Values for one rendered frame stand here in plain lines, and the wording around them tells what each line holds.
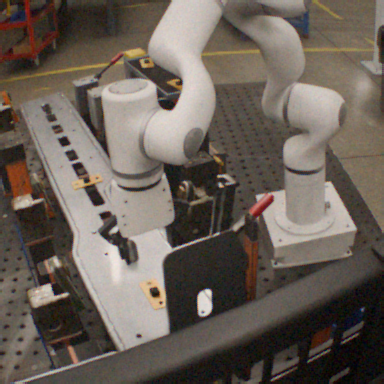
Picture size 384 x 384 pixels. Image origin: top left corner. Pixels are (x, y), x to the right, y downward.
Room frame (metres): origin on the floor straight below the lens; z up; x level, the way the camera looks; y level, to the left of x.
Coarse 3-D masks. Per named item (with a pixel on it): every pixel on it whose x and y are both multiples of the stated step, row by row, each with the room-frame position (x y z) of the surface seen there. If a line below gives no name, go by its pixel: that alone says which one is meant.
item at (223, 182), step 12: (216, 180) 0.80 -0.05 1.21; (228, 180) 0.78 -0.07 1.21; (216, 192) 0.79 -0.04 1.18; (228, 192) 0.77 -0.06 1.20; (216, 204) 0.79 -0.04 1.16; (228, 204) 0.77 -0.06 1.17; (216, 216) 0.79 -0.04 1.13; (228, 216) 0.77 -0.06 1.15; (216, 228) 0.79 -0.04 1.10; (228, 228) 0.77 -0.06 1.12
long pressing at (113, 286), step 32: (64, 96) 1.76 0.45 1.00; (32, 128) 1.52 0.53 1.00; (64, 128) 1.49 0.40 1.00; (64, 160) 1.27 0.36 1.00; (96, 160) 1.26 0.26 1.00; (64, 192) 1.11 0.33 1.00; (96, 224) 0.96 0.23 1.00; (96, 256) 0.85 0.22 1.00; (160, 256) 0.84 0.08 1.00; (96, 288) 0.74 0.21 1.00; (128, 288) 0.74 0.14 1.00; (128, 320) 0.65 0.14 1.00; (160, 320) 0.65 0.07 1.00
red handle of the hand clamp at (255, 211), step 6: (264, 198) 0.82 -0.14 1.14; (270, 198) 0.82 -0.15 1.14; (258, 204) 0.82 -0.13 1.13; (264, 204) 0.81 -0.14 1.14; (270, 204) 0.82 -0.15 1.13; (252, 210) 0.81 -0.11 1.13; (258, 210) 0.81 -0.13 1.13; (252, 216) 0.80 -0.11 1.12; (258, 216) 0.80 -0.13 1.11; (240, 222) 0.80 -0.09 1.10; (234, 228) 0.80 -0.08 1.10; (240, 228) 0.79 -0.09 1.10
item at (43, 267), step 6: (60, 258) 0.85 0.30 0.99; (42, 264) 0.83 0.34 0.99; (66, 264) 0.83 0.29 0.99; (42, 270) 0.81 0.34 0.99; (48, 270) 0.81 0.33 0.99; (42, 276) 0.80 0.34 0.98; (48, 276) 0.81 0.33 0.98; (48, 282) 0.80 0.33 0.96; (72, 282) 0.83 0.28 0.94; (78, 312) 0.83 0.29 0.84; (78, 318) 0.82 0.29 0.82; (84, 330) 0.82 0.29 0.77; (84, 336) 0.82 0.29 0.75; (90, 336) 0.86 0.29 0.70; (84, 342) 0.82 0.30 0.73
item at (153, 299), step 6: (144, 282) 0.75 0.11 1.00; (150, 282) 0.75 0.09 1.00; (156, 282) 0.75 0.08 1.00; (144, 288) 0.74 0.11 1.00; (150, 288) 0.73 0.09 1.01; (156, 288) 0.73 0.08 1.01; (162, 288) 0.74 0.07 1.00; (144, 294) 0.72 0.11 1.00; (150, 294) 0.72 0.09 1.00; (156, 294) 0.72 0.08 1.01; (162, 294) 0.72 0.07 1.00; (150, 300) 0.70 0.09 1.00; (156, 300) 0.70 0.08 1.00; (162, 300) 0.70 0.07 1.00; (156, 306) 0.69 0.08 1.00; (162, 306) 0.68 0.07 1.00
